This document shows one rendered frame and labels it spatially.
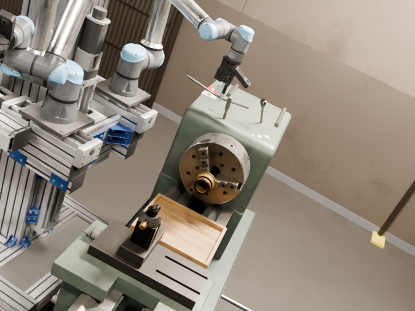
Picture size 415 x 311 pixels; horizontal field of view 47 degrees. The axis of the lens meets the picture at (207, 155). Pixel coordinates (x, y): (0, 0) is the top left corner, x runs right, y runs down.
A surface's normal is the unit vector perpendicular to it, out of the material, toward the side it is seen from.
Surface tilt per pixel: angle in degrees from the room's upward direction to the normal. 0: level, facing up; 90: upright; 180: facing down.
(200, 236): 0
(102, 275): 0
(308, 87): 90
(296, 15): 90
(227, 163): 90
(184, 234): 0
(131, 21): 90
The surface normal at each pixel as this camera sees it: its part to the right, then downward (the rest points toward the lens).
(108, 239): 0.36, -0.81
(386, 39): -0.39, 0.33
